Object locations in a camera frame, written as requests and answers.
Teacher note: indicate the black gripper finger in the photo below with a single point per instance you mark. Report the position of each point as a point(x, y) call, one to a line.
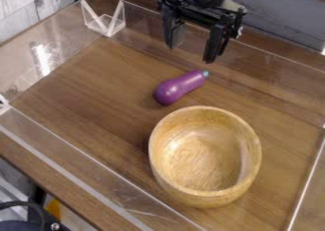
point(172, 27)
point(215, 44)

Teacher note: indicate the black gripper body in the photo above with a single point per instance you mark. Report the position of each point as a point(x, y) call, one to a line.
point(208, 12)

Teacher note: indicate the purple toy eggplant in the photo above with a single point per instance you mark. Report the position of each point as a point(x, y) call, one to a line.
point(171, 90)

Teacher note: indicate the brown wooden bowl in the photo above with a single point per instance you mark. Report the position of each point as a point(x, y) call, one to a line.
point(204, 155)

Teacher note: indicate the black clamp with screw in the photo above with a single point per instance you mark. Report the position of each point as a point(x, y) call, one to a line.
point(44, 221)

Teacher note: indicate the clear acrylic corner bracket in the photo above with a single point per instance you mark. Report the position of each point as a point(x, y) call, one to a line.
point(105, 24)

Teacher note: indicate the clear acrylic tray wall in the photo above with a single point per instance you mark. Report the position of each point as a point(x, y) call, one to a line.
point(80, 112)

